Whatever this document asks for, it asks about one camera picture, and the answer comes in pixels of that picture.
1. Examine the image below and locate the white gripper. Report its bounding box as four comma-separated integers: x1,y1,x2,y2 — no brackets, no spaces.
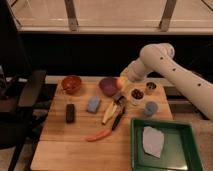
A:
119,66,136,91

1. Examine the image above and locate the yellow red apple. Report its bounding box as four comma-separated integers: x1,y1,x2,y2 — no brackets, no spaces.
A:
116,77,124,90

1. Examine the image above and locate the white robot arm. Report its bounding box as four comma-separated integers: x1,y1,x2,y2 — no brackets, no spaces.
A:
121,43,213,121

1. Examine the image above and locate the small metal cup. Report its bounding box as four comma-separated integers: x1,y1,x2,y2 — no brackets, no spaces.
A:
145,82,157,95

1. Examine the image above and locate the light blue cup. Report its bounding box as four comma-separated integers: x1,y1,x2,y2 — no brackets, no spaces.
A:
144,101,158,116

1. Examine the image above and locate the white bowl with dark food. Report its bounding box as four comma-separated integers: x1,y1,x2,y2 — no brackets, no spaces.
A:
130,89,144,106

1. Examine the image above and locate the purple bowl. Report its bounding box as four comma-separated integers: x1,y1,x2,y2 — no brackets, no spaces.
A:
99,77,118,97

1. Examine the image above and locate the yellow banana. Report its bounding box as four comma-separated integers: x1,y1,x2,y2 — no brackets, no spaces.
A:
102,102,117,124

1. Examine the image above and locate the blue sponge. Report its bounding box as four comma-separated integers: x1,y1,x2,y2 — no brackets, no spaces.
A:
86,96,101,113

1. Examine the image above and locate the brown red bowl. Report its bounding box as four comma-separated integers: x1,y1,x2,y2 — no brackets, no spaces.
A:
61,75,82,94

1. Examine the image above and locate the orange carrot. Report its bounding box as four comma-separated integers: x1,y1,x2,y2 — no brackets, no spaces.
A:
86,129,111,142

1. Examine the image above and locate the white crumpled cloth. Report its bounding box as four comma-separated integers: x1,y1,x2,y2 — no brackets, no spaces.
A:
142,126,164,158

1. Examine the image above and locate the black rectangular block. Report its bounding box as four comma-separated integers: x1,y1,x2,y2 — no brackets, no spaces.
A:
66,104,75,123

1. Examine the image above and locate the green tray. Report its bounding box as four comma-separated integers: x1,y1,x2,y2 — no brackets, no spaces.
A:
131,118,204,171

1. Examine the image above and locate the black chair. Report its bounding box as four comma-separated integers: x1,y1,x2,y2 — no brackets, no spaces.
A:
0,70,46,171

